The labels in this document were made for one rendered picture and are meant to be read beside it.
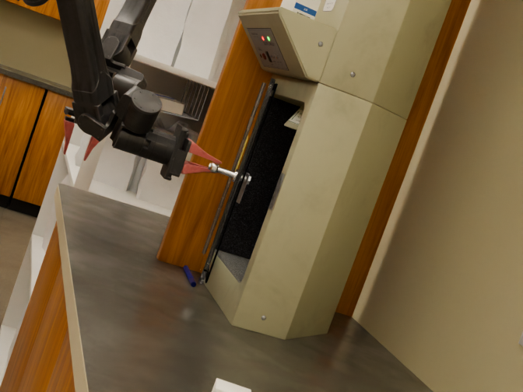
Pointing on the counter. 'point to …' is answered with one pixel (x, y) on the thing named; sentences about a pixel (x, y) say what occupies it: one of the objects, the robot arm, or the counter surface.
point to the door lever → (222, 170)
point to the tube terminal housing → (332, 166)
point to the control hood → (293, 40)
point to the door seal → (240, 184)
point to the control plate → (267, 47)
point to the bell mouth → (295, 119)
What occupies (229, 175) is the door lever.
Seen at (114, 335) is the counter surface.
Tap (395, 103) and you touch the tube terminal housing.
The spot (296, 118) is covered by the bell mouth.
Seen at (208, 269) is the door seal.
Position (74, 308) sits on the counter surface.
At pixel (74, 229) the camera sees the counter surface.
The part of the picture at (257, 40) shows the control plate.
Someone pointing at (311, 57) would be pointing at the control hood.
